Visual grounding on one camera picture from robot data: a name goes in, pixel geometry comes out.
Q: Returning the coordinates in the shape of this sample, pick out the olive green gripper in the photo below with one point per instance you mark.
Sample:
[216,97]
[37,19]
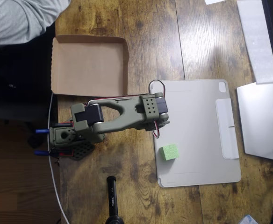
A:
[166,122]

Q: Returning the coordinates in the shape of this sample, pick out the green foam cube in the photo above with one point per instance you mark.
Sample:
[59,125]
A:
[169,152]

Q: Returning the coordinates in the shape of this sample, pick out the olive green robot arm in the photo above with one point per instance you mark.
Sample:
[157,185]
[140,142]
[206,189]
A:
[117,119]

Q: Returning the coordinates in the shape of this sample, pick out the brown cardboard tray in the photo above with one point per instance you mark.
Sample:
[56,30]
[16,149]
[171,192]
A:
[87,67]

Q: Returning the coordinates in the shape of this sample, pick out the beige tablet case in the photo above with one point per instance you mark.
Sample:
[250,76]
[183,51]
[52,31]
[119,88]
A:
[192,130]

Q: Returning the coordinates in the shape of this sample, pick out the silver monitor stand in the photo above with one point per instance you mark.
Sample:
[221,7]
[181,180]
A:
[258,121]

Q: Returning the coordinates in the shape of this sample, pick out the white foam sheet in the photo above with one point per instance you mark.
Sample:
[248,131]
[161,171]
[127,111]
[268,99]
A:
[255,35]

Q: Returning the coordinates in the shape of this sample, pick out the white paper sheet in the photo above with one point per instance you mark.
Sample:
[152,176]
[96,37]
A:
[213,1]

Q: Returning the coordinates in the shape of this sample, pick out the white and blue packet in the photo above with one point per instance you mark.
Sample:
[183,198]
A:
[248,219]

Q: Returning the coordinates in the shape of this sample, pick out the person in grey shirt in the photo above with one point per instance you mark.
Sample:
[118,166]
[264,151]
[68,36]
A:
[15,18]

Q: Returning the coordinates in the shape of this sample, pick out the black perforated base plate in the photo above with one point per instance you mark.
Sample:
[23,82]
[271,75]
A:
[81,151]

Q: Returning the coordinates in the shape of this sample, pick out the black camera stand pole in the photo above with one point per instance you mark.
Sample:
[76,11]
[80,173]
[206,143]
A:
[112,198]

